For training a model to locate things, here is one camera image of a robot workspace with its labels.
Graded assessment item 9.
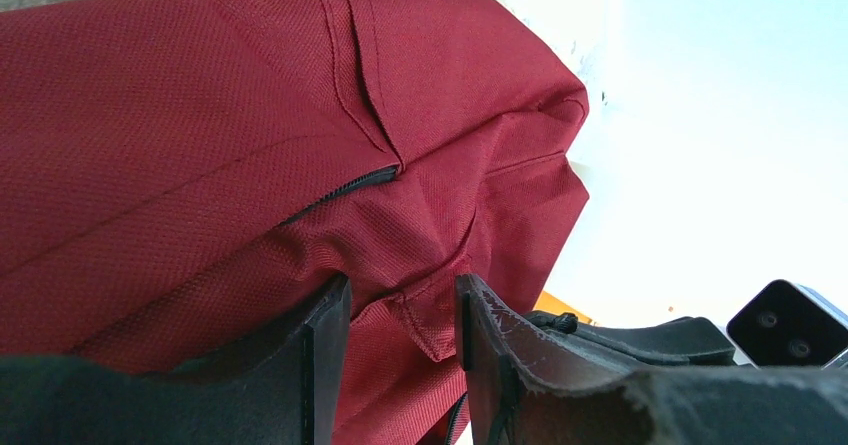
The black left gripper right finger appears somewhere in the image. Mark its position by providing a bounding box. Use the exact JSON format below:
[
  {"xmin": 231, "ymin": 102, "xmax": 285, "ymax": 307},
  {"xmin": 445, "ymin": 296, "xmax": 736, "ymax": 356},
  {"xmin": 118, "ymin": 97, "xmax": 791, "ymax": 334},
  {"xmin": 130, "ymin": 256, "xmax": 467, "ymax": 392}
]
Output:
[{"xmin": 455, "ymin": 274, "xmax": 847, "ymax": 444}]

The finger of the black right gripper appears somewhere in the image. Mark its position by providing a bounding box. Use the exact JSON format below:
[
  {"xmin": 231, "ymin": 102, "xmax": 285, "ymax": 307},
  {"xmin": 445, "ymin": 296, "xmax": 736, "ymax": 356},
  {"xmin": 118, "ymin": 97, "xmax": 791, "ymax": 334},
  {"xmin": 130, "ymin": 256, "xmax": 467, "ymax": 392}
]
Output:
[{"xmin": 524, "ymin": 311, "xmax": 736, "ymax": 366}]

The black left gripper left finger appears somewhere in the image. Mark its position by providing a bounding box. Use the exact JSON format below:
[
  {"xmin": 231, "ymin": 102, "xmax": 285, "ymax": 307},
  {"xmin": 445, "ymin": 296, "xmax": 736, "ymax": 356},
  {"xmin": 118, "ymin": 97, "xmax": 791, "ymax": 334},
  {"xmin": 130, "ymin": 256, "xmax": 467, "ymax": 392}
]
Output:
[{"xmin": 1, "ymin": 275, "xmax": 352, "ymax": 444}]

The red student backpack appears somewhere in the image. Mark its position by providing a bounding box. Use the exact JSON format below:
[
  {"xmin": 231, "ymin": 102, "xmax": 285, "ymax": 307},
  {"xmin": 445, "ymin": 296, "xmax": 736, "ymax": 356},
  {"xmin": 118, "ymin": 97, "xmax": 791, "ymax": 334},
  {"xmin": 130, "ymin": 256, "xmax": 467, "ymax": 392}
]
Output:
[{"xmin": 1, "ymin": 0, "xmax": 590, "ymax": 444}]

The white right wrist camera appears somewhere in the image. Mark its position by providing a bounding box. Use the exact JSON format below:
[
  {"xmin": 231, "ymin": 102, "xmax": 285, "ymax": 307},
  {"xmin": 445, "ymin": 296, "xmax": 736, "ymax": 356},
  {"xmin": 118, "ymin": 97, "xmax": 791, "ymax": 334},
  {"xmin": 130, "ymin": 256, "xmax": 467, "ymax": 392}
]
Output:
[{"xmin": 726, "ymin": 279, "xmax": 847, "ymax": 369}]

